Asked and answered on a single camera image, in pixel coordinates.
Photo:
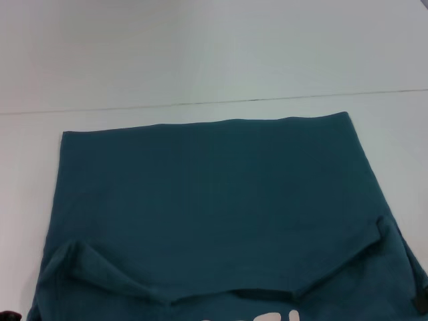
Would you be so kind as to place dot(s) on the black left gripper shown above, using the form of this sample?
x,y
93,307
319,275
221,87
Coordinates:
x,y
9,316

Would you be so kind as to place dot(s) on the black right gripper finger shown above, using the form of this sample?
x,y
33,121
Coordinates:
x,y
417,303

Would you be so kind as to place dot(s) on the teal blue t-shirt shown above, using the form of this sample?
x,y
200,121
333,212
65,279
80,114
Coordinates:
x,y
217,200

